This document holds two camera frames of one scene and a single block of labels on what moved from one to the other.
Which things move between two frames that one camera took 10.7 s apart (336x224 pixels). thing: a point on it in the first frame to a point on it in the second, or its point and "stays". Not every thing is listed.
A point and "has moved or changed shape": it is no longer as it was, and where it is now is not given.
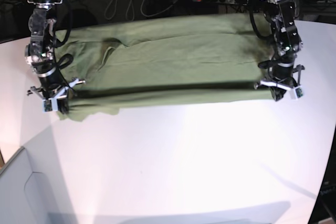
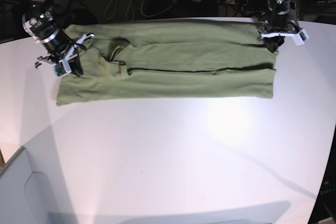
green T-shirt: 118,63 has moved or changed shape
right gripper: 284,75 to 279,22
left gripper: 52,86 to 61,46
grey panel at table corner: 32,188 stays
